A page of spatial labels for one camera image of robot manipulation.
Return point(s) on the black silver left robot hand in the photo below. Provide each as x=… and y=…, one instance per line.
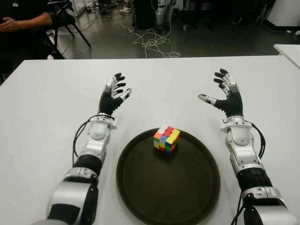
x=107, y=103

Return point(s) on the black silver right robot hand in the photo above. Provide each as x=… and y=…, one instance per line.
x=232, y=103

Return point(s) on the multicoloured Rubik's cube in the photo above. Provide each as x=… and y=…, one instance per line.
x=167, y=141

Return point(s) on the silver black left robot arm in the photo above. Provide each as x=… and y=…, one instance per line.
x=98, y=133

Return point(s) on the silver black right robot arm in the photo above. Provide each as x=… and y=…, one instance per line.
x=241, y=140

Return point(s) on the dark brown round plate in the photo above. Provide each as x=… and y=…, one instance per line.
x=168, y=185

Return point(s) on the white side table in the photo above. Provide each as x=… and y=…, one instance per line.
x=289, y=52

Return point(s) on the black chair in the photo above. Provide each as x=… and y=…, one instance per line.
x=66, y=20

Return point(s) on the black box cabinet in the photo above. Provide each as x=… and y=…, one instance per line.
x=144, y=14

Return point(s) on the white framed glass case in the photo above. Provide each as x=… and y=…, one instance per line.
x=78, y=7

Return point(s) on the white humanoid robot legs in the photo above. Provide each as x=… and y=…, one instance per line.
x=161, y=16

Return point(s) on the white cabinet with black base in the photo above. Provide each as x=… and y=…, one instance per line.
x=286, y=14

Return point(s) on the seated person in black shirt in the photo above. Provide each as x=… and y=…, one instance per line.
x=21, y=25

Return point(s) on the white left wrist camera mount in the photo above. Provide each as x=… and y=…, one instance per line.
x=113, y=123

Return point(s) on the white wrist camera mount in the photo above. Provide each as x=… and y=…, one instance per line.
x=113, y=123
x=223, y=125

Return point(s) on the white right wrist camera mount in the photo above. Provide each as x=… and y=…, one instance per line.
x=223, y=125

